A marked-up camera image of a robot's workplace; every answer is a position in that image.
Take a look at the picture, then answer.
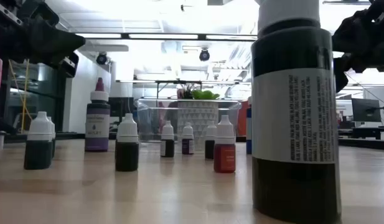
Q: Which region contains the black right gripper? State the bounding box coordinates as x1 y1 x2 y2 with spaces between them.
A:
331 0 384 93

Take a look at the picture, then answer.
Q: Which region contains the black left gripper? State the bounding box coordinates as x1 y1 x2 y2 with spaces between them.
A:
0 0 87 79

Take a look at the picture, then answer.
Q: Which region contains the small green dropper bottle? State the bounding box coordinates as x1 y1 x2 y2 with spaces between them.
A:
47 116 57 159
23 111 54 170
116 113 140 172

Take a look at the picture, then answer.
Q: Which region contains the tall violet food coloring bottle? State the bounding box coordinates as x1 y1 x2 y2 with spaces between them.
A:
84 77 111 153

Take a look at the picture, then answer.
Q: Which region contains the large black food coloring bottle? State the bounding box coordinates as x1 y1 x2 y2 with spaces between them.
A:
250 0 342 224

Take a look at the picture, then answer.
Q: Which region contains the tall blue food coloring bottle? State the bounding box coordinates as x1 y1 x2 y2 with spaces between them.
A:
245 96 253 156

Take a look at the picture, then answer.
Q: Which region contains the small black dropper bottle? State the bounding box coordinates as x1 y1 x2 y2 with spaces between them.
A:
160 120 176 158

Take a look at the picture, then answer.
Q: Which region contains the small purple dropper bottle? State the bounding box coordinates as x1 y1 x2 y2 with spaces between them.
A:
181 121 195 156

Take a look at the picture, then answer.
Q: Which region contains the small red dropper bottle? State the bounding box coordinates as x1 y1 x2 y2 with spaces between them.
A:
213 114 236 174

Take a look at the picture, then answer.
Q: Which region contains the small brown dropper bottle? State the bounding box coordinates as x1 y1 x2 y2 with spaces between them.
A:
205 120 217 161

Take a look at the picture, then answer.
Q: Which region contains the black monitor on arm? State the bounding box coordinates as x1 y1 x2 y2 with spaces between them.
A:
351 98 382 123

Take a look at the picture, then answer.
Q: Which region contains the overhead light bar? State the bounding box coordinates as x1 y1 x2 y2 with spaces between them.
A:
67 32 258 42

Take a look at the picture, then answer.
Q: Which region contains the black monitor on stand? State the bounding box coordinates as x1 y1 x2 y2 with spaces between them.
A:
110 96 136 118

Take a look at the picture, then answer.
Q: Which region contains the dark background desk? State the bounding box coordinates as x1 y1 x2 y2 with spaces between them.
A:
337 126 384 141

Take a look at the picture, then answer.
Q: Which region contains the clear plastic container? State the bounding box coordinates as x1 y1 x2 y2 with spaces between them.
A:
134 98 243 144

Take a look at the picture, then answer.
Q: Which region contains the dark spiky plant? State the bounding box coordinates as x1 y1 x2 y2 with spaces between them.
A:
177 83 195 100

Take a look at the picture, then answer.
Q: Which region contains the red background panel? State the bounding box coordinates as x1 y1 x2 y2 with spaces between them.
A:
236 108 248 138

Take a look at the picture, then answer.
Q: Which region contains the white patterned plant pot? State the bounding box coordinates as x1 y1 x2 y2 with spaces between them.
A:
177 100 220 144

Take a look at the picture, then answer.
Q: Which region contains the light green leafy plant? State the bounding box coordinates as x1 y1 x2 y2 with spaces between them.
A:
191 89 221 101

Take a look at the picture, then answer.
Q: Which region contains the thin black cable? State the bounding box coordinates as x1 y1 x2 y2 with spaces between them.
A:
345 72 384 107

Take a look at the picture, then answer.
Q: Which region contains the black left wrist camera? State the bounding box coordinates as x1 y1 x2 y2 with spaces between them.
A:
22 0 61 30

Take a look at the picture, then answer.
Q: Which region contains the yellow cable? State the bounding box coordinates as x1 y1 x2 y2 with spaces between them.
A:
7 60 34 121
21 59 30 134

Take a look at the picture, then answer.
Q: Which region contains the white wall sign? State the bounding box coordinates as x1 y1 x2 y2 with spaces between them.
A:
337 102 354 118

